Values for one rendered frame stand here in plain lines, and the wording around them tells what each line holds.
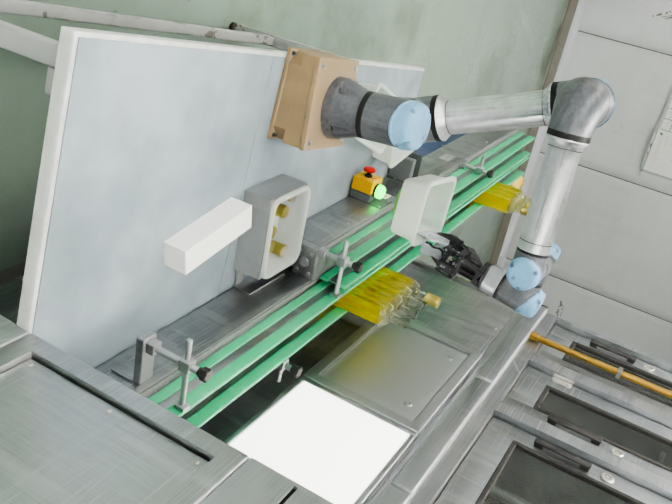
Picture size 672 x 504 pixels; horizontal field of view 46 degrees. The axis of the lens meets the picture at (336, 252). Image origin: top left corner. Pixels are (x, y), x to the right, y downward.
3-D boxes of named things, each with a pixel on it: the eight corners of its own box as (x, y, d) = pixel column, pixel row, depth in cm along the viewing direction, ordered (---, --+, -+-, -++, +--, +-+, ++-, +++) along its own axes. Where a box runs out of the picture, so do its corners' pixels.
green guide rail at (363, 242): (324, 255, 214) (349, 266, 211) (325, 252, 214) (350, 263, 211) (518, 133, 357) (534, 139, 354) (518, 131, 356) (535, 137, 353)
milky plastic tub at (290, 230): (234, 270, 201) (262, 283, 197) (245, 189, 191) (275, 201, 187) (272, 249, 215) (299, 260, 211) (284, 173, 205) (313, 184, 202)
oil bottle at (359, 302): (319, 299, 224) (385, 329, 216) (323, 282, 222) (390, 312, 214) (329, 292, 229) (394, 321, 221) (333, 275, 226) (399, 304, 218)
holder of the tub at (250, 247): (230, 287, 203) (255, 298, 200) (244, 189, 191) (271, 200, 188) (267, 265, 217) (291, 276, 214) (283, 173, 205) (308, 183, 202)
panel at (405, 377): (197, 472, 172) (329, 550, 159) (198, 461, 171) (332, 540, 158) (379, 316, 246) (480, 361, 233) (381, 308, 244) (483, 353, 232)
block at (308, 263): (290, 272, 216) (311, 282, 213) (295, 242, 212) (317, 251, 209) (297, 268, 219) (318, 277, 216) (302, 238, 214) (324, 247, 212)
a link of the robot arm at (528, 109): (379, 99, 197) (609, 73, 173) (400, 99, 210) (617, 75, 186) (383, 147, 198) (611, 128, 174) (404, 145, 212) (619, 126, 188)
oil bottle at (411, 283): (348, 278, 238) (412, 305, 230) (352, 261, 236) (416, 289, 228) (357, 272, 243) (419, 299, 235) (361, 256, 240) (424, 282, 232)
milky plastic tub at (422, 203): (399, 171, 197) (430, 182, 193) (429, 166, 216) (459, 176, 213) (380, 236, 202) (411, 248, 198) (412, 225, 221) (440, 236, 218)
